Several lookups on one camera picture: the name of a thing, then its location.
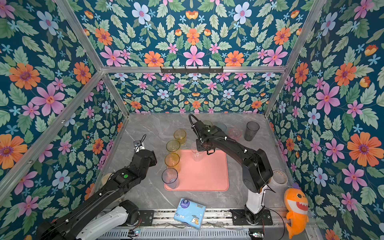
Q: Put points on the light green tall glass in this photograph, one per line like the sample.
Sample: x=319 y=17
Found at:
x=173 y=146

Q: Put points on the grey smoke tall glass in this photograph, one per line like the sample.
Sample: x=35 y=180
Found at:
x=252 y=128

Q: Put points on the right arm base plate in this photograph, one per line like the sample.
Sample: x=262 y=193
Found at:
x=239 y=218

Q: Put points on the beige sponge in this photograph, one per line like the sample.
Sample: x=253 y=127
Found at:
x=106 y=178

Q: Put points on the black hook rail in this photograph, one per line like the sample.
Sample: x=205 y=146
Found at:
x=190 y=70

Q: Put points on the blue tall glass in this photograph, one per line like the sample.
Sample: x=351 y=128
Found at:
x=170 y=178

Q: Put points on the blue tissue pack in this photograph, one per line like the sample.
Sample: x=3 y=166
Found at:
x=190 y=213

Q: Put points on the white vent grille strip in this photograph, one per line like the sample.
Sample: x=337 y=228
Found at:
x=177 y=234

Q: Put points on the short pink glass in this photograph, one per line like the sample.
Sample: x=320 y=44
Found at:
x=235 y=134

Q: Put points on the yellow tall glass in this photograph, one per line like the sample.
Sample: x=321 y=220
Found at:
x=172 y=160

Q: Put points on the pink plastic tray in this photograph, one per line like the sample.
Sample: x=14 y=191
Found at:
x=210 y=174

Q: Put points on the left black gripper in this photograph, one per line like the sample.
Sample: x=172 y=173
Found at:
x=153 y=159

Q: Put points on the orange shark plush toy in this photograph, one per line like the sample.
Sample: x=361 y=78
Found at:
x=297 y=205

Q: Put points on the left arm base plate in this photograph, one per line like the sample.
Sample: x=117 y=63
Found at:
x=146 y=218

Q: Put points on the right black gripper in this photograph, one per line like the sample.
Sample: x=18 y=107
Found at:
x=198 y=146

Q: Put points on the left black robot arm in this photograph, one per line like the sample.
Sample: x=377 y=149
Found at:
x=85 y=221

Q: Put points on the teal tall glass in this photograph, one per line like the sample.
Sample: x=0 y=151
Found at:
x=221 y=126

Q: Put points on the short green glass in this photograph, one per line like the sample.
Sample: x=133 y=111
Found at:
x=208 y=123

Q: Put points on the short amber glass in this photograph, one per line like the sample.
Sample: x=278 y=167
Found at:
x=181 y=136

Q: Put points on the tape roll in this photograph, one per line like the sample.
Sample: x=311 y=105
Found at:
x=279 y=178

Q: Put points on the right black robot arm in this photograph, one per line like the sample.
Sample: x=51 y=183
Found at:
x=256 y=168

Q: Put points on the clear tall glass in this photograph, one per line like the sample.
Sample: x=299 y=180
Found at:
x=197 y=155

